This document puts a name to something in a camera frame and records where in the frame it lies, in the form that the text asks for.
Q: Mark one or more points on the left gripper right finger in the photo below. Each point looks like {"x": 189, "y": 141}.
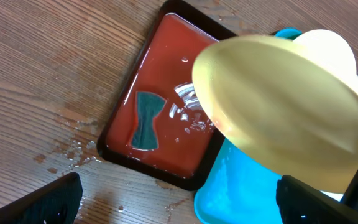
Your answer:
{"x": 300, "y": 203}

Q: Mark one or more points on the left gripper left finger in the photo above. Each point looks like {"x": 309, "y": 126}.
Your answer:
{"x": 56, "y": 202}

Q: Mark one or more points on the yellow-green plate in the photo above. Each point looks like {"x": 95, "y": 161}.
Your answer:
{"x": 330, "y": 51}
{"x": 281, "y": 104}

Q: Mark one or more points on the dark green sponge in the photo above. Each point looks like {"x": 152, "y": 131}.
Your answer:
{"x": 148, "y": 106}

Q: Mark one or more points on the teal plastic tray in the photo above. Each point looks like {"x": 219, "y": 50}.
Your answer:
{"x": 239, "y": 189}

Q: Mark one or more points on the red and black tray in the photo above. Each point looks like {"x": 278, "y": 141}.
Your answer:
{"x": 188, "y": 142}

